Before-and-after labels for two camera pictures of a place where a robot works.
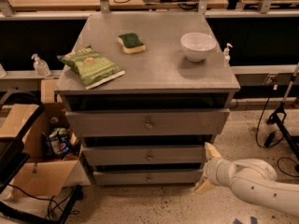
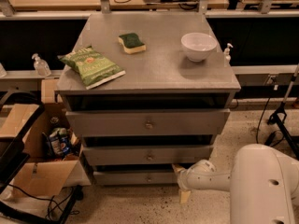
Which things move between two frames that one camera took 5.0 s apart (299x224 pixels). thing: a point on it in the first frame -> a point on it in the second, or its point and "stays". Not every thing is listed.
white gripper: (214, 170) -> (189, 178)
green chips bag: (92, 68) stays
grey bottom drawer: (149, 177) stays
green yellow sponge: (131, 43) stays
